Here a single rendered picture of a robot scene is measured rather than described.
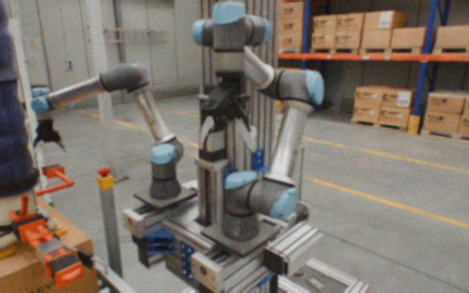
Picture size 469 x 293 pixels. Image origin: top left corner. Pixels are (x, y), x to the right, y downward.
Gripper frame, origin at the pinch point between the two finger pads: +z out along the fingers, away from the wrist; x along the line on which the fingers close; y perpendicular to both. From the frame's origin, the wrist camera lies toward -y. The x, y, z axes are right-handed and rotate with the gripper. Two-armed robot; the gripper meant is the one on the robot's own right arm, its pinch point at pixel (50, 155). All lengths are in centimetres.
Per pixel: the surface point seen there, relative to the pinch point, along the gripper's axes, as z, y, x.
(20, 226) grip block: 6, 59, -30
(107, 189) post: 24.3, 10.9, 23.5
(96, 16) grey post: -92, -216, 135
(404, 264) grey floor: 117, 129, 211
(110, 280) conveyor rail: 57, 44, 5
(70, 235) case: 22, 49, -11
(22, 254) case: 22, 50, -29
